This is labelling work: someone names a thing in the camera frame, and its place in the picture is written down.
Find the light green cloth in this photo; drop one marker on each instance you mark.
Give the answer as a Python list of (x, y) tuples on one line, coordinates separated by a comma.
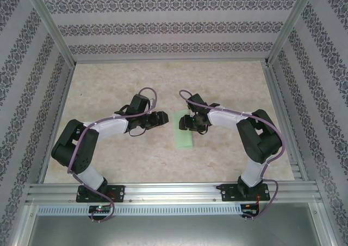
[(183, 142)]

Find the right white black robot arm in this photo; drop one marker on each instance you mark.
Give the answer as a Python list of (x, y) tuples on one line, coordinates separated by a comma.
[(255, 172)]

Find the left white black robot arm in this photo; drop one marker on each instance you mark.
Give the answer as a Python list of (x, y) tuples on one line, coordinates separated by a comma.
[(89, 172)]

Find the grey metal panel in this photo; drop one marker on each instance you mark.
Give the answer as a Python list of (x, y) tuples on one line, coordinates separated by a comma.
[(174, 231)]

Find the aluminium frame crossbar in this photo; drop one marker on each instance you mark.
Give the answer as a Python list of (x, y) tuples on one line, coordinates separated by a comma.
[(168, 61)]

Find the aluminium mounting rail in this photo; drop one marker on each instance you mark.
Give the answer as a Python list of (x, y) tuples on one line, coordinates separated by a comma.
[(174, 193)]

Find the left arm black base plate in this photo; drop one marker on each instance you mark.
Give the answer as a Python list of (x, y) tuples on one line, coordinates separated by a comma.
[(118, 193)]

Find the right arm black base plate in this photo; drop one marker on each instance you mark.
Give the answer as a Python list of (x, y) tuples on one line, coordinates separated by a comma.
[(229, 193)]

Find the aluminium side rail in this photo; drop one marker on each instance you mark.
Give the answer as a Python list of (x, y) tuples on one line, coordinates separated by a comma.
[(55, 126), (285, 126)]

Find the aluminium frame post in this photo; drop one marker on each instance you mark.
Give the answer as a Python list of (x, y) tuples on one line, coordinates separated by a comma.
[(49, 26), (292, 26)]

